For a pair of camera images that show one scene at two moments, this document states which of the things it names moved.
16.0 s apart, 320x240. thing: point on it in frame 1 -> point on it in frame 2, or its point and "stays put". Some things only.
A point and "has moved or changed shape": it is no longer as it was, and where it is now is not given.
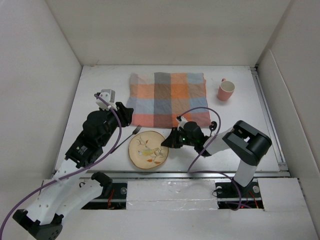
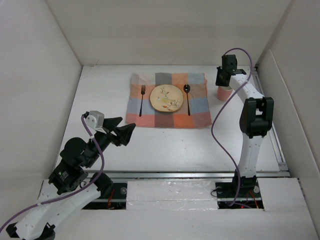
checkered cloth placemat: [157, 99] stays put
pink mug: [225, 90] stays put
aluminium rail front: [63, 175] stays put
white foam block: [171, 195] stays put
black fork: [137, 128] -> [143, 92]
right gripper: [172, 140] -> [219, 82]
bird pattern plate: [145, 150] -> [166, 98]
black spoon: [212, 126] has moved or changed shape
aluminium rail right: [282, 166] stays put
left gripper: [124, 114] -> [123, 132]
